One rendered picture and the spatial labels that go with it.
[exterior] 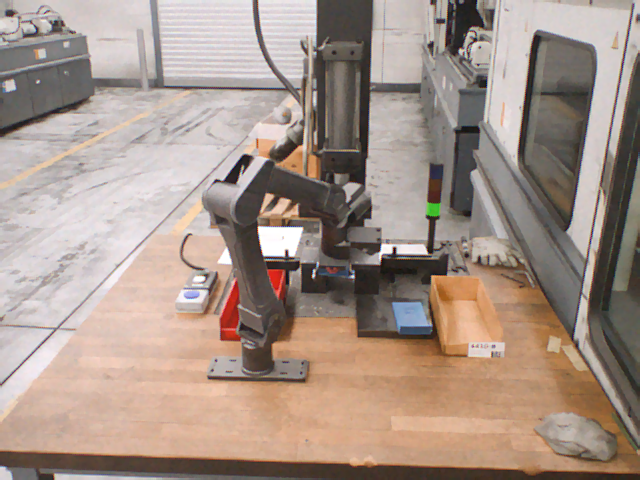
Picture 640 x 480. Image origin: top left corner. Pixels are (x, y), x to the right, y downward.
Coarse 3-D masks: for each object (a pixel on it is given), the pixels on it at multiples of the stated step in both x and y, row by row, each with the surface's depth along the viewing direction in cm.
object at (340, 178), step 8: (328, 176) 155; (336, 176) 148; (344, 176) 148; (352, 176) 157; (336, 184) 149; (344, 184) 149; (368, 192) 156; (304, 208) 148; (368, 208) 147; (304, 216) 149; (312, 216) 149; (320, 216) 149; (368, 216) 148
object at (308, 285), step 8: (304, 272) 155; (312, 272) 155; (360, 272) 154; (368, 272) 154; (376, 272) 154; (304, 280) 156; (312, 280) 155; (320, 280) 155; (360, 280) 155; (368, 280) 155; (376, 280) 155; (304, 288) 156; (312, 288) 156; (320, 288) 156; (360, 288) 156; (368, 288) 155; (376, 288) 155
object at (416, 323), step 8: (392, 304) 146; (400, 304) 146; (408, 304) 146; (416, 304) 146; (400, 312) 143; (416, 312) 143; (424, 312) 143; (400, 320) 139; (408, 320) 139; (416, 320) 139; (424, 320) 139; (400, 328) 133; (408, 328) 133; (416, 328) 133; (424, 328) 133
